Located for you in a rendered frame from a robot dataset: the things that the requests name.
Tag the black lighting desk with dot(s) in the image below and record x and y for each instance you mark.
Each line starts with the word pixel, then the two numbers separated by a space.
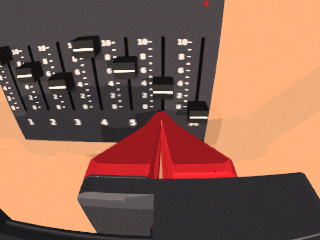
pixel 139 40

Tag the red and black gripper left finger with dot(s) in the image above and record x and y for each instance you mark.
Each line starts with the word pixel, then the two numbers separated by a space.
pixel 136 155

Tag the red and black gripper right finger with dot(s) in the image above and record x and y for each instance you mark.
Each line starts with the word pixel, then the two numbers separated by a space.
pixel 185 156

